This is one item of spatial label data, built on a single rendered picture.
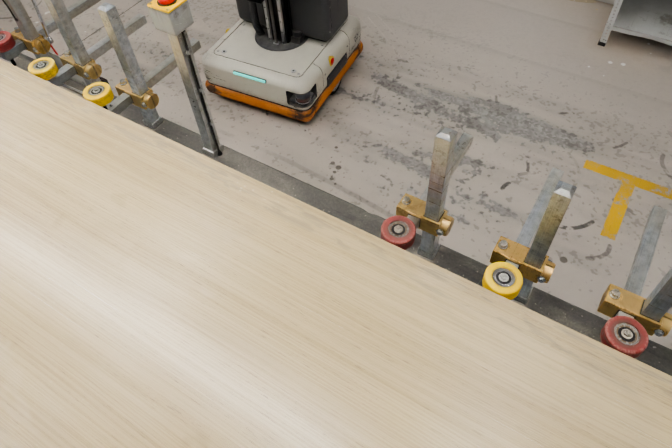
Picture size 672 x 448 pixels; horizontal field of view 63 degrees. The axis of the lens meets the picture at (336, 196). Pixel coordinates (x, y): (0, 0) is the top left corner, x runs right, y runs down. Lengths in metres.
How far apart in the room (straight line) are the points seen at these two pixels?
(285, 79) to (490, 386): 1.89
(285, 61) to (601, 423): 2.13
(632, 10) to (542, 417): 2.84
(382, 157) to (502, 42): 1.15
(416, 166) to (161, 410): 1.80
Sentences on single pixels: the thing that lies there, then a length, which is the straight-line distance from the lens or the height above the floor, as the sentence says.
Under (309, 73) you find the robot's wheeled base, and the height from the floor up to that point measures 0.28.
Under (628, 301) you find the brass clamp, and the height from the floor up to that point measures 0.86.
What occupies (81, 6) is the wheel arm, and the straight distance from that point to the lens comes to 2.32.
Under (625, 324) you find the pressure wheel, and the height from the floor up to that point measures 0.91.
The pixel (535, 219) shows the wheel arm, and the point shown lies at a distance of 1.40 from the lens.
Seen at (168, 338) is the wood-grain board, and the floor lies 0.90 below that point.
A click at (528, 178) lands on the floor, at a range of 2.65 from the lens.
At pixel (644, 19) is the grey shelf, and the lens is 3.58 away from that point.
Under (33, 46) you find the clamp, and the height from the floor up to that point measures 0.86.
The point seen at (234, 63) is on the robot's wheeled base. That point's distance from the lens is 2.81.
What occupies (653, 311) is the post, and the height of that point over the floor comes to 0.88.
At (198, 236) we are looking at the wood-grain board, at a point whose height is 0.90.
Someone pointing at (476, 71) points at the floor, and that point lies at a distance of 3.17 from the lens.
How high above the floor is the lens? 1.92
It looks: 51 degrees down
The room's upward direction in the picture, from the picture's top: 4 degrees counter-clockwise
